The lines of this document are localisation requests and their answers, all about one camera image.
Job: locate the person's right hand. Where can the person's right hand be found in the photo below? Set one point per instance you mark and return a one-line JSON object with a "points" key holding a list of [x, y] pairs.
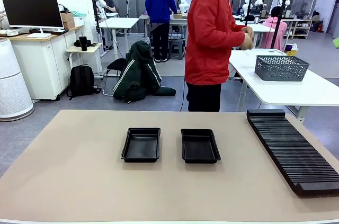
{"points": [[249, 42]]}

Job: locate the person's left hand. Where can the person's left hand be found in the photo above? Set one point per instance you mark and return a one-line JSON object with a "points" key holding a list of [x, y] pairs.
{"points": [[246, 30]]}

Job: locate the black ESD tray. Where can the black ESD tray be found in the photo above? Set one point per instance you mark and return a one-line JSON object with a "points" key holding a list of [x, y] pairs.
{"points": [[141, 145], [200, 146]]}

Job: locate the black tripod pole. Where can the black tripod pole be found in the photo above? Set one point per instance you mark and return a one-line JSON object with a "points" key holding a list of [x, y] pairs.
{"points": [[278, 25]]}

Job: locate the person in red jacket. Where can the person in red jacket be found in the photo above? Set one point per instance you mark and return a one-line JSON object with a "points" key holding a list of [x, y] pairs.
{"points": [[209, 38]]}

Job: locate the grey plastic mesh basket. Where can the grey plastic mesh basket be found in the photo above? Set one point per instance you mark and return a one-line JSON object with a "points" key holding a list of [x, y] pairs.
{"points": [[280, 69]]}

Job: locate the yellow box with white bag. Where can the yellow box with white bag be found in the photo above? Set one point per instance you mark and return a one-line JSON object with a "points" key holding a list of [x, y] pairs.
{"points": [[291, 49]]}

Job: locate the metal storage shelf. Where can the metal storage shelf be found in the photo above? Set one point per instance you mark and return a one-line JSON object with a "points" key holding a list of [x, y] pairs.
{"points": [[299, 26]]}

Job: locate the background workbench with robots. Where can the background workbench with robots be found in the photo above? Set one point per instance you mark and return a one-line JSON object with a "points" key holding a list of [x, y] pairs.
{"points": [[180, 20]]}

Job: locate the grey plastic stool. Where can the grey plastic stool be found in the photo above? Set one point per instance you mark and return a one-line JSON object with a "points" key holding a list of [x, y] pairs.
{"points": [[176, 48]]}

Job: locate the person in blue hoodie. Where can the person in blue hoodie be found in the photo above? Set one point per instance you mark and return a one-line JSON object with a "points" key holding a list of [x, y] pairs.
{"points": [[160, 4]]}

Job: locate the dark green jacket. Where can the dark green jacket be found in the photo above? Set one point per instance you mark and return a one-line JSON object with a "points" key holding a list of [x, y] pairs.
{"points": [[137, 75]]}

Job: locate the black slotted PCB rack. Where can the black slotted PCB rack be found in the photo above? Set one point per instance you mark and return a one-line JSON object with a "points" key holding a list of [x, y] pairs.
{"points": [[291, 152]]}

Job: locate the white height-adjustable desk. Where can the white height-adjustable desk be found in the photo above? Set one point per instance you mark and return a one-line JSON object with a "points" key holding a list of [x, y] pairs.
{"points": [[119, 22]]}

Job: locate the black folding chair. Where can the black folding chair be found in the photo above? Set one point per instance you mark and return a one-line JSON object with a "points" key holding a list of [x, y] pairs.
{"points": [[116, 64]]}

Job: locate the seated person dark t-shirt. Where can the seated person dark t-shirt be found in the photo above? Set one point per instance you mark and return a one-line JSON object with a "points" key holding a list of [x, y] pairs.
{"points": [[109, 3]]}

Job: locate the small wood-top side table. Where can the small wood-top side table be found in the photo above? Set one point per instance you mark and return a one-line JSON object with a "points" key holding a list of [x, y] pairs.
{"points": [[87, 49]]}

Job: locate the black tumbler with straw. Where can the black tumbler with straw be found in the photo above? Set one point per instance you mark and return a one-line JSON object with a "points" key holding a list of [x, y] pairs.
{"points": [[83, 42]]}

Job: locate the black backpack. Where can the black backpack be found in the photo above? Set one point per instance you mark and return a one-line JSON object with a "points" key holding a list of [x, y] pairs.
{"points": [[81, 81]]}

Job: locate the brown cardboard box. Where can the brown cardboard box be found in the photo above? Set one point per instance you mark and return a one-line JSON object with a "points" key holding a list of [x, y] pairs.
{"points": [[67, 20]]}

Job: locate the black keyboard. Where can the black keyboard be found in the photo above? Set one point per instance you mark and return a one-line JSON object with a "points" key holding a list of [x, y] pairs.
{"points": [[50, 31]]}

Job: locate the white cabinet wood top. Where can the white cabinet wood top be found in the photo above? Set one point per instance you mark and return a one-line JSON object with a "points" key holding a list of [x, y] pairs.
{"points": [[45, 62]]}

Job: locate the black computer monitor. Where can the black computer monitor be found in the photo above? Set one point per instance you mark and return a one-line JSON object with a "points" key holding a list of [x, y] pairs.
{"points": [[31, 9]]}

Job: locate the white air purifier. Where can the white air purifier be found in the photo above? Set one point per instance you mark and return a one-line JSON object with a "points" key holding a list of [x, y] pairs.
{"points": [[13, 89]]}

